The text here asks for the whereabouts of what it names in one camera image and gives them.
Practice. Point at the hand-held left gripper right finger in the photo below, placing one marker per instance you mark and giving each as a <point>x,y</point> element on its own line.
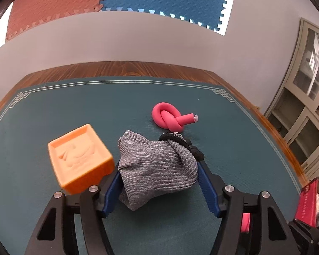
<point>209,189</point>

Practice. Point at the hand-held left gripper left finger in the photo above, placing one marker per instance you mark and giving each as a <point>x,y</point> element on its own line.
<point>111,191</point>

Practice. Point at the grey knit pouch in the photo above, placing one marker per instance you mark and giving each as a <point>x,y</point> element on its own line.
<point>156,170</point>

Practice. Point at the red box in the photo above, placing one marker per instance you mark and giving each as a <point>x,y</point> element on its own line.
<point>308,204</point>

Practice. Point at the orange square embossed block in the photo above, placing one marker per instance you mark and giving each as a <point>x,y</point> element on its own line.
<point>77,156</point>

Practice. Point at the pink foam piece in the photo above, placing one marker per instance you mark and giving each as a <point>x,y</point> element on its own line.
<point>245,223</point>

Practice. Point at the pink knotted foam tube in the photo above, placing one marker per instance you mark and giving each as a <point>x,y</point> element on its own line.
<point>166,117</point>

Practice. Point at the dark green desk mat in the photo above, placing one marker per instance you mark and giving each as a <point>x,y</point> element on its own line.
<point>69,106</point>

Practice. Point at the grey glass-door cabinet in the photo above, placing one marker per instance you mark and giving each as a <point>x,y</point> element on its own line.
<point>300,90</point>

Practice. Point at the red foam puzzle mat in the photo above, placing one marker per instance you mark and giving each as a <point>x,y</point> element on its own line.
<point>55,2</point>

